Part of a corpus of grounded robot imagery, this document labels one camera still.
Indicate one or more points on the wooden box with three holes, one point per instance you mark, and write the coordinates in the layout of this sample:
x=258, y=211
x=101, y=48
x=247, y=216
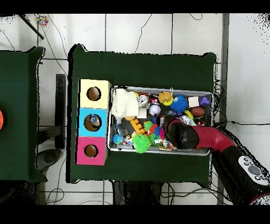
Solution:
x=101, y=131

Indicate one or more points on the orange plush toy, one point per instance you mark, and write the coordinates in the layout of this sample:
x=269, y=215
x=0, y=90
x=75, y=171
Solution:
x=165, y=97

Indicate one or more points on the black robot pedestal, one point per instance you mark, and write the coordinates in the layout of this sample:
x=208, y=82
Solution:
x=130, y=193

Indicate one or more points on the side table with green cloth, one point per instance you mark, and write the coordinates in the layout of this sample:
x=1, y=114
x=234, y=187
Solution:
x=19, y=95

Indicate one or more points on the black upright panel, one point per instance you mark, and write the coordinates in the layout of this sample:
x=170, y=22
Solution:
x=60, y=105

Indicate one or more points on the cream waffle cloth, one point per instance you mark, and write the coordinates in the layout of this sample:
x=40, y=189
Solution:
x=124, y=103

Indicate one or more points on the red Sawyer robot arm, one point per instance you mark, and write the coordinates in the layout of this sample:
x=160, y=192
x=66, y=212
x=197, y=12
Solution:
x=211, y=137

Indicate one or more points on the plain wooden block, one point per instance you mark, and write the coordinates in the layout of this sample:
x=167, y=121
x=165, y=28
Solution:
x=193, y=101

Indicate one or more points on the crushed clear plastic bottle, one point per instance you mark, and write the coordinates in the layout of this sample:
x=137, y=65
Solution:
x=93, y=119

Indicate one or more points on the bag of colourful beads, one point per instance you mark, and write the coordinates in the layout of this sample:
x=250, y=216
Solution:
x=43, y=21

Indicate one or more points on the blue spiky ball with eyes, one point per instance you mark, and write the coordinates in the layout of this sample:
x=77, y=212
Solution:
x=178, y=103

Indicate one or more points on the mint knitted cloth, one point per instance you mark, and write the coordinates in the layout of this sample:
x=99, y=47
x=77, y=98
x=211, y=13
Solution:
x=191, y=122

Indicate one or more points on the brown toy football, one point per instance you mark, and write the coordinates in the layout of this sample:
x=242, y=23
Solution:
x=197, y=112

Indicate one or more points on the green spiky rubber ball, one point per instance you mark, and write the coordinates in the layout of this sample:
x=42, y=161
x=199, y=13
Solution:
x=141, y=143

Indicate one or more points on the white baseball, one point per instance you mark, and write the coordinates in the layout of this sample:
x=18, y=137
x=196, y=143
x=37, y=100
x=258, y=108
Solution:
x=155, y=109

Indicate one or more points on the orange ball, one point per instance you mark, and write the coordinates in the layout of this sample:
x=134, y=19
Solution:
x=1, y=120

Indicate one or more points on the opened silver drink can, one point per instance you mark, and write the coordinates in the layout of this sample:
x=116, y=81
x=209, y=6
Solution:
x=143, y=100

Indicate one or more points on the black rod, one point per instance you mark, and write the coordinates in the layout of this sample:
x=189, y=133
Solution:
x=31, y=27

